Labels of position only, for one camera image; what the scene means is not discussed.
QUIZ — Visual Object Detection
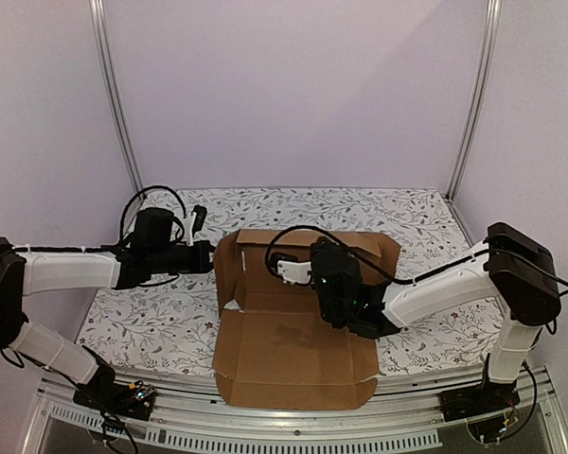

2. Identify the right aluminium frame post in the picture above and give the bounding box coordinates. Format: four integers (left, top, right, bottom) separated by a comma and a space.
444, 0, 503, 200

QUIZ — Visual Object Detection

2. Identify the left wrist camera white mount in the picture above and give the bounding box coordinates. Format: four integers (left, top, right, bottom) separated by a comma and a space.
173, 205, 207, 246

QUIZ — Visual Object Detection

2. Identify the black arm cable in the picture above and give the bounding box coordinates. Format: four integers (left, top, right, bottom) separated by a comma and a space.
263, 224, 568, 304
118, 185, 188, 247

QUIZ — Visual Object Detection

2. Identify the brown cardboard box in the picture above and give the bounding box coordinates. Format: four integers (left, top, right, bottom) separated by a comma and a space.
213, 229, 400, 410

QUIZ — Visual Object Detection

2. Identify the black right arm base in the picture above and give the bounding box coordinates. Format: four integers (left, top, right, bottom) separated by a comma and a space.
438, 368, 520, 422

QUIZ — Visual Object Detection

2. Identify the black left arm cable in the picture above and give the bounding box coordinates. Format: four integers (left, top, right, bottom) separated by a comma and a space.
118, 185, 188, 247

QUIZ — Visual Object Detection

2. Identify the aluminium frame post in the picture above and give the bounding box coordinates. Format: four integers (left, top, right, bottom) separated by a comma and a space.
444, 0, 503, 200
88, 0, 143, 191

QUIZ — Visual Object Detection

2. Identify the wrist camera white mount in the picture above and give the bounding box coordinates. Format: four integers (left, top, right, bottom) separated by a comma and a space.
269, 253, 312, 286
173, 205, 207, 246

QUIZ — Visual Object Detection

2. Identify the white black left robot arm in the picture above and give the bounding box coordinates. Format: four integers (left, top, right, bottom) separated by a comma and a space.
0, 205, 215, 410

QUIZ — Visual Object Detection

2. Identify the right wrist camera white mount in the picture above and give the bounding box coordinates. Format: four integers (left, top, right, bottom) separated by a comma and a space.
269, 253, 312, 286

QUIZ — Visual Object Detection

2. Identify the left aluminium frame post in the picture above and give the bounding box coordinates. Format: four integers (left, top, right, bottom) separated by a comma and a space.
88, 0, 143, 191

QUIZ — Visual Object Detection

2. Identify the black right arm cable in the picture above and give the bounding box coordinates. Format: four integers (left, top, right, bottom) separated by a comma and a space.
263, 224, 568, 304

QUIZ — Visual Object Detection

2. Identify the floral patterned table mat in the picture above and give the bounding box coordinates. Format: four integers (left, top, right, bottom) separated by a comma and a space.
77, 188, 503, 376

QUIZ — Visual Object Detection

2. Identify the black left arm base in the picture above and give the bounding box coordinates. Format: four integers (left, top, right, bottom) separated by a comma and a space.
73, 351, 156, 421

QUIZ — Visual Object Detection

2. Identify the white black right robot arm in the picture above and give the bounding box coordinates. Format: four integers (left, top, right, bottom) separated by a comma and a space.
310, 222, 568, 412

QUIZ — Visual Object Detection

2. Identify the aluminium front rail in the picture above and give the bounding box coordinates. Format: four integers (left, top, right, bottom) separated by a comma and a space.
35, 362, 558, 450

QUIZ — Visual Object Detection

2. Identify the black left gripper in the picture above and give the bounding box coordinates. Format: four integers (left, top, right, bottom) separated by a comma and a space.
149, 240, 227, 274

